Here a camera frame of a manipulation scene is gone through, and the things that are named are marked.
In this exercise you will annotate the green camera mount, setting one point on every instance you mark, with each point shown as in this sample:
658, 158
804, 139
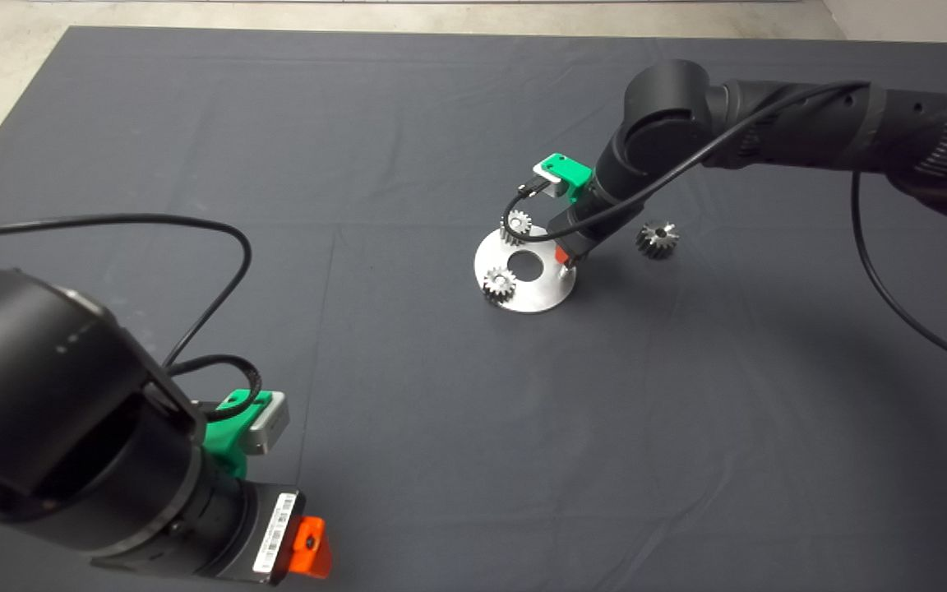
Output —
570, 173
229, 437

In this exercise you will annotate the round metal plate with hole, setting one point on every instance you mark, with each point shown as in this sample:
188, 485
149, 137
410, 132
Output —
535, 294

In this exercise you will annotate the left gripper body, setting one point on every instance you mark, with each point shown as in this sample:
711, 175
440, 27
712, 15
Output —
258, 530

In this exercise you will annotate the silver camera box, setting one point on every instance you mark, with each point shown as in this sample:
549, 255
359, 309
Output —
547, 181
269, 421

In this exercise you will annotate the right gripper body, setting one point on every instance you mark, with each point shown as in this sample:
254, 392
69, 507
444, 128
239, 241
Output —
584, 234

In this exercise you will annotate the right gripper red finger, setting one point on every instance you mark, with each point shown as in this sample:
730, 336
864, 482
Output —
561, 256

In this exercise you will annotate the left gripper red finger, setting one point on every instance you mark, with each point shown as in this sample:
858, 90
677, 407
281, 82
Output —
310, 548

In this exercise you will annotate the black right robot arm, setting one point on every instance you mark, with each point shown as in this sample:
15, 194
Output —
761, 123

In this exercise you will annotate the dark grey table cloth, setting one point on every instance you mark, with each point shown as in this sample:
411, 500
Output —
441, 411

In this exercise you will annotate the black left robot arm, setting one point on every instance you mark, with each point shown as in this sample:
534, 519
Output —
38, 411

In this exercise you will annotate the large steel gear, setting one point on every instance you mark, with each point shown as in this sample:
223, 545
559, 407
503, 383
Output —
657, 240

